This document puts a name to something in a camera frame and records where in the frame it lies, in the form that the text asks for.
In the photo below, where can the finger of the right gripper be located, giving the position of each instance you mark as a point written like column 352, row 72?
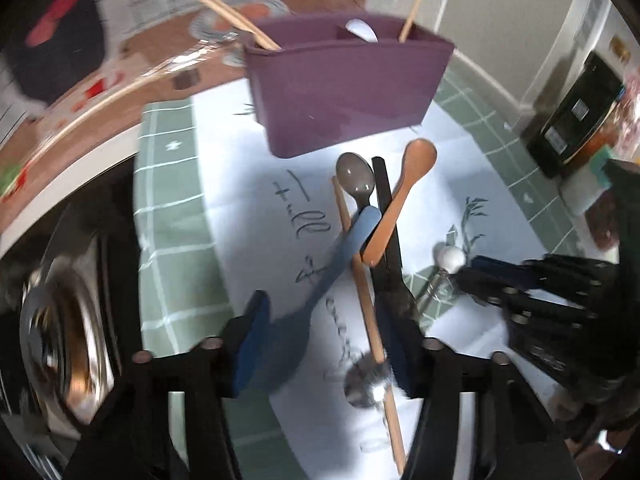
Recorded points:
column 514, row 274
column 485, row 288

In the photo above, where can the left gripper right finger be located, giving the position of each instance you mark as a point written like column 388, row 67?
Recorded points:
column 401, row 336

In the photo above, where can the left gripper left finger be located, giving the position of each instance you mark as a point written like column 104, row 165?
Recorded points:
column 243, row 337

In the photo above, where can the grey plastic spoon black handle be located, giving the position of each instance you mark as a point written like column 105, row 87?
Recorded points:
column 359, row 180

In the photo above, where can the blue plastic spoon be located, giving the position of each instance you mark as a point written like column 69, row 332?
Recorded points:
column 287, row 337

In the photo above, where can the wooden chopstick four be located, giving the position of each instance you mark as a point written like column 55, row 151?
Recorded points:
column 374, row 338

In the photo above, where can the brown wooden spoon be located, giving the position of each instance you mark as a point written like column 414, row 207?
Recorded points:
column 419, row 158

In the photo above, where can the wooden chopstick two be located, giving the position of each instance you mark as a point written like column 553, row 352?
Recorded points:
column 408, row 23

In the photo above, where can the wooden chopstick one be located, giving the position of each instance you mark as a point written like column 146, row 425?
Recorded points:
column 238, row 20

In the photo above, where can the green white table mat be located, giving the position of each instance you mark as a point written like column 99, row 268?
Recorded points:
column 218, row 217

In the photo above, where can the gas stove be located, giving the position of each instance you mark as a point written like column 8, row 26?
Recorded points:
column 69, row 321

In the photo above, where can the purple utensil holder box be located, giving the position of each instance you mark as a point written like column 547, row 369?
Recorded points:
column 325, row 86

